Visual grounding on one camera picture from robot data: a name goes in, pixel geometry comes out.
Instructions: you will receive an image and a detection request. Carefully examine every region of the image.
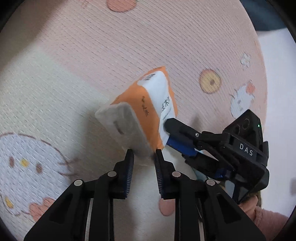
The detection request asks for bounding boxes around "pink Hello Kitty blanket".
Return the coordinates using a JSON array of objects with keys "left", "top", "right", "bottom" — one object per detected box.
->
[{"left": 1, "top": 1, "right": 267, "bottom": 240}]

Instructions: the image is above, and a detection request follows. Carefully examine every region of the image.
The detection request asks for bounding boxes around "pink sleeve right forearm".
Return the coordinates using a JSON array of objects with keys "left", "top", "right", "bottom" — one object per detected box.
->
[{"left": 254, "top": 207, "right": 288, "bottom": 240}]

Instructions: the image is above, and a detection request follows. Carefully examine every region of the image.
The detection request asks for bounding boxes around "orange tissue pack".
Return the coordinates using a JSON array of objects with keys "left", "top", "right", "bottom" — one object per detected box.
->
[{"left": 95, "top": 66, "right": 178, "bottom": 166}]

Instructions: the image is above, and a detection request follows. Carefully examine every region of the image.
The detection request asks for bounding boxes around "person's right hand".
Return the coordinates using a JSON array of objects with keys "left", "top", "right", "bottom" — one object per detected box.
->
[{"left": 239, "top": 195, "right": 258, "bottom": 221}]

